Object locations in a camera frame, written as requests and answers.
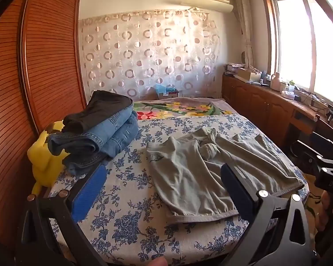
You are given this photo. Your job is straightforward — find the person's right hand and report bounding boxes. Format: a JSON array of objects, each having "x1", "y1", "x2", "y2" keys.
[{"x1": 316, "y1": 190, "x2": 333, "y2": 232}]

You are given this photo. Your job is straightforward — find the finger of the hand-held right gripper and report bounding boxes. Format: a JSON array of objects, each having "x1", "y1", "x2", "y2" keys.
[
  {"x1": 291, "y1": 140, "x2": 333, "y2": 169},
  {"x1": 311, "y1": 131, "x2": 333, "y2": 158}
]

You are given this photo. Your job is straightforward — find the stack of papers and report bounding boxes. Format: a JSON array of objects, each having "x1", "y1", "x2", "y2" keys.
[{"x1": 223, "y1": 62, "x2": 246, "y2": 75}]

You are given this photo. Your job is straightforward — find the black pants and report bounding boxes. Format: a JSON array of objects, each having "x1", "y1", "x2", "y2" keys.
[{"x1": 62, "y1": 90, "x2": 134, "y2": 133}]

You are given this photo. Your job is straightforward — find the wooden slatted wardrobe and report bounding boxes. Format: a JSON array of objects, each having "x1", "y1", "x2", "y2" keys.
[{"x1": 0, "y1": 0, "x2": 86, "y2": 255}]

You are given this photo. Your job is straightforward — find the brown cardboard box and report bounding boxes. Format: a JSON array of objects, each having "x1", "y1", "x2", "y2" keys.
[{"x1": 234, "y1": 67, "x2": 252, "y2": 81}]

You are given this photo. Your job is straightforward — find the wooden-framed window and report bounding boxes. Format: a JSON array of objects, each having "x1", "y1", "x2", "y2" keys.
[{"x1": 262, "y1": 0, "x2": 333, "y2": 114}]

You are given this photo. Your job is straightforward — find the bed with blue floral sheet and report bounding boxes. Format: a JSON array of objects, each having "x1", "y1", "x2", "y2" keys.
[{"x1": 48, "y1": 113, "x2": 310, "y2": 266}]

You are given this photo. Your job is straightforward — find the wooden cabinet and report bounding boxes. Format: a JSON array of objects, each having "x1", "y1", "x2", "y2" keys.
[{"x1": 222, "y1": 73, "x2": 333, "y2": 150}]

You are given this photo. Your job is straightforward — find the yellow plush toy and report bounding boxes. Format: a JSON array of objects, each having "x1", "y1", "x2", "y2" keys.
[{"x1": 27, "y1": 120, "x2": 71, "y2": 194}]

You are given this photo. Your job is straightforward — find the white plastic bottle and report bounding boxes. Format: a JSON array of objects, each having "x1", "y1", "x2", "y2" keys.
[{"x1": 271, "y1": 72, "x2": 281, "y2": 91}]

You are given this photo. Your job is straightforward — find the colourful flower blanket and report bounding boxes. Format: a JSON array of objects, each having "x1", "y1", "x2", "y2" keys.
[{"x1": 132, "y1": 97, "x2": 238, "y2": 121}]

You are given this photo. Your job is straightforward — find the grey-green pants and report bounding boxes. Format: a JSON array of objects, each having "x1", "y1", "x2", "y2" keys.
[{"x1": 146, "y1": 127, "x2": 306, "y2": 223}]

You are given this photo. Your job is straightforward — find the circle-patterned sheer curtain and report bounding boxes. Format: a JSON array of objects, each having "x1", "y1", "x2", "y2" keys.
[{"x1": 79, "y1": 10, "x2": 221, "y2": 102}]

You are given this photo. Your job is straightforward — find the cardboard box with blue cloth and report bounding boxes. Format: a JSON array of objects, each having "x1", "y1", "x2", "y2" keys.
[{"x1": 155, "y1": 83, "x2": 179, "y2": 100}]

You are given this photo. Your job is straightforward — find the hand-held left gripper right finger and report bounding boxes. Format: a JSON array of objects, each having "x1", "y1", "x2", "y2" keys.
[{"x1": 220, "y1": 163, "x2": 313, "y2": 266}]

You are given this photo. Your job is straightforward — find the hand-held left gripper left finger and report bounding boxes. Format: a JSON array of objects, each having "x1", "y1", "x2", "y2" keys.
[{"x1": 17, "y1": 165, "x2": 109, "y2": 266}]

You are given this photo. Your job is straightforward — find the power strip with cables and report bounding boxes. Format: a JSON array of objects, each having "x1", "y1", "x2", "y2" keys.
[{"x1": 294, "y1": 89, "x2": 331, "y2": 108}]

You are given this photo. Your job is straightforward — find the blue denim jeans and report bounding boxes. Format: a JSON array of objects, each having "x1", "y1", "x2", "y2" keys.
[{"x1": 48, "y1": 104, "x2": 139, "y2": 176}]

